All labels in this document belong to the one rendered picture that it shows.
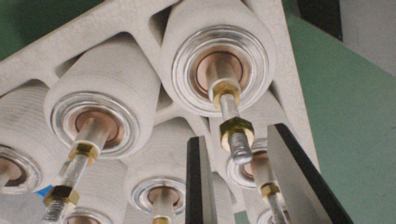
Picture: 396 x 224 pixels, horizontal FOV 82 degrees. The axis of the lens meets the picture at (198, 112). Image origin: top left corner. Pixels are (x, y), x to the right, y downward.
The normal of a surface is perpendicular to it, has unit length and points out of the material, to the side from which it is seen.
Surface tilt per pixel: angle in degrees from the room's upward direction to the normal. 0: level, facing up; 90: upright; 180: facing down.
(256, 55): 4
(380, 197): 0
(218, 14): 43
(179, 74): 4
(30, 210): 90
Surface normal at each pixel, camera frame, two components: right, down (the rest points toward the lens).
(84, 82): 0.05, -0.13
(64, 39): 0.04, 0.58
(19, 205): 0.90, -0.38
